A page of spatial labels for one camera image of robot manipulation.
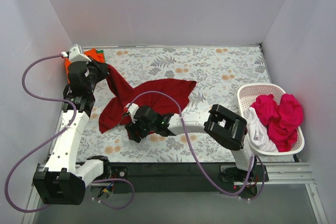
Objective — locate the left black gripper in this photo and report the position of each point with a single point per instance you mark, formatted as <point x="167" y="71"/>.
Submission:
<point x="99" y="68"/>

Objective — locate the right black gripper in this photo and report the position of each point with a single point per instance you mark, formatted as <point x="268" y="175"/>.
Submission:
<point x="134" y="131"/>

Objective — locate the dark red t shirt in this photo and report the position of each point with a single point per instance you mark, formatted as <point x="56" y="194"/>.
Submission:
<point x="160" y="95"/>

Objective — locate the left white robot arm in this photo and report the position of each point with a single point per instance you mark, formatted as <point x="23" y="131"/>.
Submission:
<point x="61" y="182"/>

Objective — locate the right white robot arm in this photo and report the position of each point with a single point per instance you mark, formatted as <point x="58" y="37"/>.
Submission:
<point x="227" y="128"/>

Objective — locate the folded orange t shirt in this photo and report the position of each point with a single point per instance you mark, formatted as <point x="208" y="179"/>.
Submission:
<point x="92" y="53"/>

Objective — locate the folded green t shirt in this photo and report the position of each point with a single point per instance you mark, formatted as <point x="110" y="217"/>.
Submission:
<point x="100" y="56"/>

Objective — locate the floral table cloth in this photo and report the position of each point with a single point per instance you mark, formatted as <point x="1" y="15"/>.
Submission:
<point x="218" y="71"/>

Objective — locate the white plastic laundry basket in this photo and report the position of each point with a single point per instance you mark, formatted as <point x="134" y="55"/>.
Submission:
<point x="247" y="95"/>

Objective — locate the white t shirt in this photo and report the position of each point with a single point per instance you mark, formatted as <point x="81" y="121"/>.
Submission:
<point x="257" y="132"/>

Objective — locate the pink t shirt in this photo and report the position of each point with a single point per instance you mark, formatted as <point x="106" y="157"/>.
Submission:
<point x="280" y="119"/>

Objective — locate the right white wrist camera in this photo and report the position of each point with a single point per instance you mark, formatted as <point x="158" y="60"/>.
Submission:
<point x="130" y="110"/>

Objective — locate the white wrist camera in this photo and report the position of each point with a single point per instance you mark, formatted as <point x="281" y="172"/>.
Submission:
<point x="130" y="110"/>
<point x="75" y="53"/>

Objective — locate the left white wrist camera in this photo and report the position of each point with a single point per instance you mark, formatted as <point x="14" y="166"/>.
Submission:
<point x="75" y="53"/>

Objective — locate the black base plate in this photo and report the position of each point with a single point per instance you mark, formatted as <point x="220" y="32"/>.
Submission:
<point x="179" y="177"/>

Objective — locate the aluminium frame rail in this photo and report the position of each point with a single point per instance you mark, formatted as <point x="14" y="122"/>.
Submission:
<point x="286" y="194"/>

